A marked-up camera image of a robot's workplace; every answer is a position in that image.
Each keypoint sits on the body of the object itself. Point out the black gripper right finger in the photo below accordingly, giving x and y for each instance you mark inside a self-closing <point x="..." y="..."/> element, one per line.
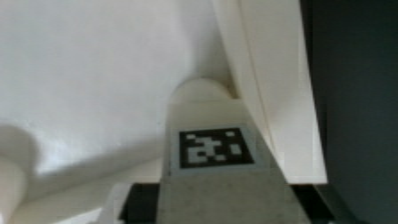
<point x="323" y="205"/>

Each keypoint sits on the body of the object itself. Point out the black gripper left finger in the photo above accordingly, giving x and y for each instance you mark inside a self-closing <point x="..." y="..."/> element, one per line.
<point x="131" y="204"/>

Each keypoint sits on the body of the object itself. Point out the white leg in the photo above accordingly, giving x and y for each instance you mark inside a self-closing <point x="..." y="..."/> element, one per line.
<point x="222" y="185"/>

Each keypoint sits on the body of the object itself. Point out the white square tabletop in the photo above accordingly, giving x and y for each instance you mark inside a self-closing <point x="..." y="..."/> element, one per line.
<point x="96" y="57"/>

